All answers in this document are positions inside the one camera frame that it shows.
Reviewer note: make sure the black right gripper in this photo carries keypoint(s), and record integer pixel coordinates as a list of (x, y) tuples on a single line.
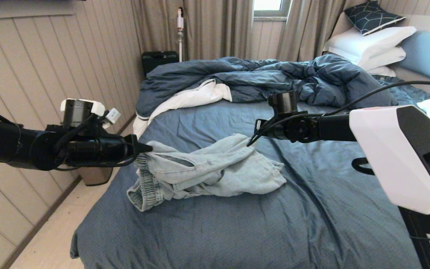
[(286, 129)]

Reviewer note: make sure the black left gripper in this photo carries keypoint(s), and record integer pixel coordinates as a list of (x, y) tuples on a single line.
[(99, 151)]

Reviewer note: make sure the light blue denim shorts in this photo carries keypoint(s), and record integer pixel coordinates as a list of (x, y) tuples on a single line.
[(218, 175)]

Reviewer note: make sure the beige trash bin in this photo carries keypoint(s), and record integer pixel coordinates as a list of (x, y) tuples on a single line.
[(97, 177)]

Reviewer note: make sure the dark blue white-lined duvet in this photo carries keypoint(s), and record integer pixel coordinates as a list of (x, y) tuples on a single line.
[(237, 78)]

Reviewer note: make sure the black hard suitcase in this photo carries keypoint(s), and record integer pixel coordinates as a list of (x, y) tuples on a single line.
[(159, 61)]

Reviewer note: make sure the bed with blue sheet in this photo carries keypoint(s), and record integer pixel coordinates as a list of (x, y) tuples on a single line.
[(237, 231)]

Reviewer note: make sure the wide beige curtain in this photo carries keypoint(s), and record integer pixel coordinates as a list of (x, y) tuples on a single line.
[(215, 30)]

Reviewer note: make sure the narrow beige curtain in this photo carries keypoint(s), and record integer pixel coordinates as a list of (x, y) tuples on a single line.
[(304, 30)]

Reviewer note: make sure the white stick vacuum cleaner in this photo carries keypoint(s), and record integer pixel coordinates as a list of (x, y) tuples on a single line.
[(180, 22)]

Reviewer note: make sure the small white pillow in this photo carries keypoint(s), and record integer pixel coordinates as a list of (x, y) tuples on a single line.
[(383, 71)]

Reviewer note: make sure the large white pillow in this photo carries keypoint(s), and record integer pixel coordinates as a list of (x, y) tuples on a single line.
[(364, 43)]

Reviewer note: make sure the medium white pillow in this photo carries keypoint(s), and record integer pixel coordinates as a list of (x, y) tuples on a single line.
[(386, 58)]

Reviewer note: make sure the dark geometric patterned cushion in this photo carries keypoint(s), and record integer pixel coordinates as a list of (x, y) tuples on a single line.
[(371, 16)]

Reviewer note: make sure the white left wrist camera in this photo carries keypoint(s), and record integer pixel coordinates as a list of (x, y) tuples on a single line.
[(113, 116)]

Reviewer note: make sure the window with grey frame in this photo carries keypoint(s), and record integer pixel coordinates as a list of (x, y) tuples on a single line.
[(271, 5)]

